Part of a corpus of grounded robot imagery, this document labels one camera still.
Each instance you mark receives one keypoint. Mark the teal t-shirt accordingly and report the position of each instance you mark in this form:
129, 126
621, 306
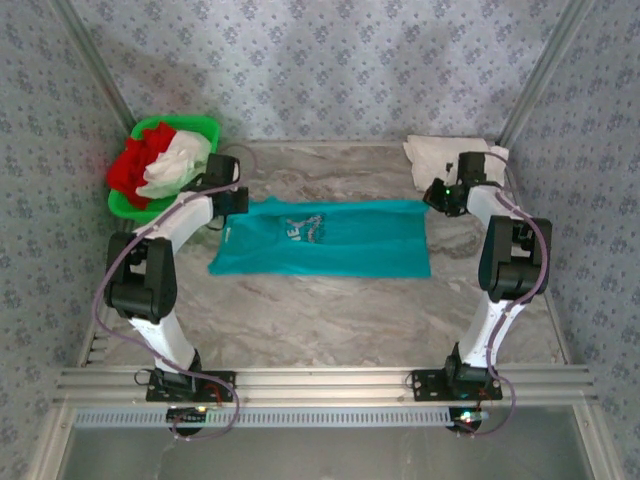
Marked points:
350, 240

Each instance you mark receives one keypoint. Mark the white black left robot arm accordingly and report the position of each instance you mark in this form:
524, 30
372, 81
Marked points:
145, 280

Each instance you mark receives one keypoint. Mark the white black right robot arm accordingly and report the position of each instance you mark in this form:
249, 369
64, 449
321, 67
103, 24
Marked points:
505, 260

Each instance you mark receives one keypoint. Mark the folded white t-shirt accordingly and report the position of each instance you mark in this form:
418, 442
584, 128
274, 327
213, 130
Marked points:
435, 155

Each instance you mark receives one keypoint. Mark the green plastic basket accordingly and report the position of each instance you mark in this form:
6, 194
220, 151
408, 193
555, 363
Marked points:
165, 214

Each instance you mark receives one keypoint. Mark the crumpled white t-shirt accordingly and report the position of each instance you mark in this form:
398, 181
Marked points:
175, 160

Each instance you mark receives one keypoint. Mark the red t-shirt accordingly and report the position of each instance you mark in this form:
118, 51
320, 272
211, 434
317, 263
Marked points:
125, 170

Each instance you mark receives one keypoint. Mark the small controller board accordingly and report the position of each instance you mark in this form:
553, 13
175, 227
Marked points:
187, 414
467, 417

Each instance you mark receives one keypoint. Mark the grey metal lower panel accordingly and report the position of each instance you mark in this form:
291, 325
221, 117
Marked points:
320, 455

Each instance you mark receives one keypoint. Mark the aluminium frame post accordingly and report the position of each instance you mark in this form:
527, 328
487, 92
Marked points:
545, 70
90, 60

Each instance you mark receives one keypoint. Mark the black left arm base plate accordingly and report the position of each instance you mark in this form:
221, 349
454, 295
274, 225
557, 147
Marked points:
220, 387

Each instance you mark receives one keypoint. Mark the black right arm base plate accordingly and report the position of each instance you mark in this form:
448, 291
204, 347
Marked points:
425, 385

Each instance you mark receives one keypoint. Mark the aluminium rail beam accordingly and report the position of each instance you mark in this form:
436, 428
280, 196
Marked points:
325, 385

